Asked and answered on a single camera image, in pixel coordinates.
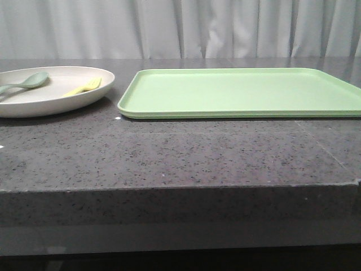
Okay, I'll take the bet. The yellow plastic fork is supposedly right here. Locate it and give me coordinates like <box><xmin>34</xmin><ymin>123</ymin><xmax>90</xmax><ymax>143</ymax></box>
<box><xmin>63</xmin><ymin>77</ymin><xmax>102</xmax><ymax>97</ymax></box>

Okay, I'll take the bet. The beige round plate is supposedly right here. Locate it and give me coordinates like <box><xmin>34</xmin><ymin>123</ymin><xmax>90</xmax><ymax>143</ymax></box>
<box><xmin>1</xmin><ymin>66</ymin><xmax>115</xmax><ymax>118</ymax></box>

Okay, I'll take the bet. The light green plastic tray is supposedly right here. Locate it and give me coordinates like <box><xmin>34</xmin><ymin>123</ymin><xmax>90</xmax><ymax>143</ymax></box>
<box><xmin>118</xmin><ymin>68</ymin><xmax>360</xmax><ymax>119</ymax></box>

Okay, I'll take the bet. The sage green plastic spoon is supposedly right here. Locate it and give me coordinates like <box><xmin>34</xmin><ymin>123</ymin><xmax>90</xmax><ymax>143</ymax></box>
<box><xmin>1</xmin><ymin>72</ymin><xmax>49</xmax><ymax>94</ymax></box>

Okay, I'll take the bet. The grey pleated curtain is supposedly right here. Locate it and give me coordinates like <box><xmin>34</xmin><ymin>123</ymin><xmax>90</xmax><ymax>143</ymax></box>
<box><xmin>1</xmin><ymin>1</ymin><xmax>360</xmax><ymax>59</ymax></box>

